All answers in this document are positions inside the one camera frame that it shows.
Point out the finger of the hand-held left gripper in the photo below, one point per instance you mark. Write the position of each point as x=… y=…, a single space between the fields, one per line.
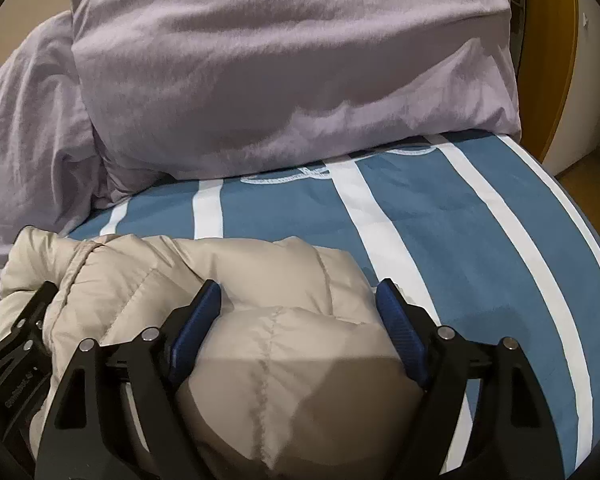
x=27 y=317

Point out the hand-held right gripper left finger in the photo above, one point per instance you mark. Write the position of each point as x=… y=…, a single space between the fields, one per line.
x=197 y=330

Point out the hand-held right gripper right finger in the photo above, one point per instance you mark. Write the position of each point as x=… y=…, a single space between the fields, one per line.
x=397 y=332

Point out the beige puffer jacket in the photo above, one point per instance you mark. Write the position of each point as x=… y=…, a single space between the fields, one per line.
x=280 y=360

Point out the blue white striped bed sheet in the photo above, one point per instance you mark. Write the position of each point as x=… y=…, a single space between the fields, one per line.
x=430 y=210

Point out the lavender duvet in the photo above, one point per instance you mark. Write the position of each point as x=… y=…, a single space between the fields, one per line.
x=25 y=160

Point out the lavender pillow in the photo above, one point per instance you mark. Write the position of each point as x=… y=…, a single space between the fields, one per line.
x=280 y=60

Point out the wooden bed frame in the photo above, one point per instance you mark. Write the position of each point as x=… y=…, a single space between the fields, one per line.
x=560 y=60

